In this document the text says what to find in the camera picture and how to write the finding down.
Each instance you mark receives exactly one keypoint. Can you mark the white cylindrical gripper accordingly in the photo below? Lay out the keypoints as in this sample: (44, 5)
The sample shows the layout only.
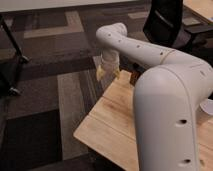
(109, 63)

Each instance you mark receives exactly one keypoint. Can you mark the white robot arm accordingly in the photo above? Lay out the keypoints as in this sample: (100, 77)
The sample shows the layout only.
(167, 101)

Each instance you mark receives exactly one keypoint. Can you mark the black office chair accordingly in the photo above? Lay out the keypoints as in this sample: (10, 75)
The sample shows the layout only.
(164, 27)

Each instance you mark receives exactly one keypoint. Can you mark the black chair base left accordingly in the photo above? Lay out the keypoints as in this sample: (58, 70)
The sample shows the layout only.
(9, 68)

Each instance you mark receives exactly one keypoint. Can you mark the white paper cup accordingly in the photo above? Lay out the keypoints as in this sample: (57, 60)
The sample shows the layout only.
(207, 106)

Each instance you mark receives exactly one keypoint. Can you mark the light wooden table corner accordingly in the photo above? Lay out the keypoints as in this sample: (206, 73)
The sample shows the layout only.
(202, 8)

